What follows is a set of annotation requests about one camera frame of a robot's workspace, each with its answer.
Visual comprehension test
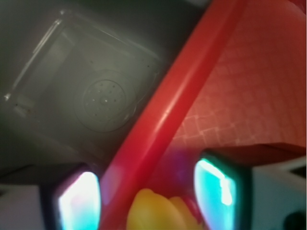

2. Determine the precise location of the yellow rubber duck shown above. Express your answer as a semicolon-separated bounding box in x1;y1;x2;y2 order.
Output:
126;189;204;230

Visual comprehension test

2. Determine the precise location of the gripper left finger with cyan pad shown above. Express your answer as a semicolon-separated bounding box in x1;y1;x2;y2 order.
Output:
0;163;100;230

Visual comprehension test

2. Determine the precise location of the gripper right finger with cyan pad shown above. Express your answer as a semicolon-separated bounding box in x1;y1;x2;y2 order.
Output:
193;149;307;230

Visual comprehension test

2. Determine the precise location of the clear plastic bin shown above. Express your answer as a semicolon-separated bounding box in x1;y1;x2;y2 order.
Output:
0;9;167;168

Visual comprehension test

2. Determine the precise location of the red plastic tray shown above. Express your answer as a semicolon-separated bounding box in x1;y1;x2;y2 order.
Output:
99;0;307;230

